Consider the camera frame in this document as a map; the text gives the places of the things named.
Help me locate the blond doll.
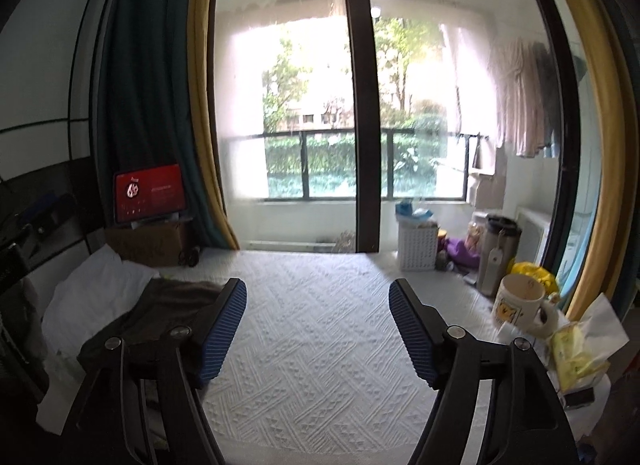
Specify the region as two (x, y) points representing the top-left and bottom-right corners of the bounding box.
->
(465, 222), (486, 251)

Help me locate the hanging pink garment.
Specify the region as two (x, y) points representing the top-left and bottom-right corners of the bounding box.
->
(487, 37), (543, 158)

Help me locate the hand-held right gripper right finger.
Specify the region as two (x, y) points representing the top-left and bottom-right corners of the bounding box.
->
(389, 279), (581, 465)

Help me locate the teal curtain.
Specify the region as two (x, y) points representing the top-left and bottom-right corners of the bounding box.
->
(100, 0), (241, 251)

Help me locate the brown cardboard box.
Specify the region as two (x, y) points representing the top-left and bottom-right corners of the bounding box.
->
(105, 222), (188, 266)

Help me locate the yellow curtain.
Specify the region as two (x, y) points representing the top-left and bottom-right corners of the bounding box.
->
(530, 0), (637, 316)
(187, 0), (241, 251)

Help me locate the bear print mug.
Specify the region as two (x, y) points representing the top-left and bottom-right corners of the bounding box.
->
(492, 274), (558, 338)

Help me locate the dark sliding door frame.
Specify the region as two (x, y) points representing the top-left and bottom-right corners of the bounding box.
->
(340, 0), (382, 253)

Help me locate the white radiator unit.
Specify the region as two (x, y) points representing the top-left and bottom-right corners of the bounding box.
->
(515, 207), (553, 266)

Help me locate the blue cloth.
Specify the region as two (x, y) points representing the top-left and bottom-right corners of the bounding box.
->
(395, 200), (436, 223)

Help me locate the yellow tissue packet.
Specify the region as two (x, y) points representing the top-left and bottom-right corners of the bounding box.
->
(547, 322), (611, 391)

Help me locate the dark balcony railing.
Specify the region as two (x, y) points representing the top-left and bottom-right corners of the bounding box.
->
(225, 130), (491, 203)

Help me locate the white garment with black trim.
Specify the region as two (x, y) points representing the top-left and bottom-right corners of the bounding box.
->
(42, 245), (161, 356)

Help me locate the yellow plastic bag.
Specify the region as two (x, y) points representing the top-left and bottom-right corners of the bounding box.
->
(510, 261), (559, 296)

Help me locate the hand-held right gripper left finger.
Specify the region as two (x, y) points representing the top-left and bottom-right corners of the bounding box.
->
(60, 277), (248, 465)

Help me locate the dark grey t-shirt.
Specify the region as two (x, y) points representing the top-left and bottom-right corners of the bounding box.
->
(77, 277), (226, 361)

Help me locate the white quilted bed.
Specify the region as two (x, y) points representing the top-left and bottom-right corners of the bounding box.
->
(37, 250), (611, 465)

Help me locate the purple plush toy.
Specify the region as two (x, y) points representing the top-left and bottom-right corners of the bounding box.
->
(442, 237), (481, 273)

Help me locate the white tissue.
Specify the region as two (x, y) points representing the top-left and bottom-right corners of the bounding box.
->
(575, 292), (631, 361)

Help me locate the dark headboard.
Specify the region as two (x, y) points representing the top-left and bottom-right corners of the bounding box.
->
(0, 157), (118, 296)

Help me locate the white perforated basket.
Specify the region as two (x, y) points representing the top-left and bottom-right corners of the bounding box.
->
(397, 222), (440, 271)

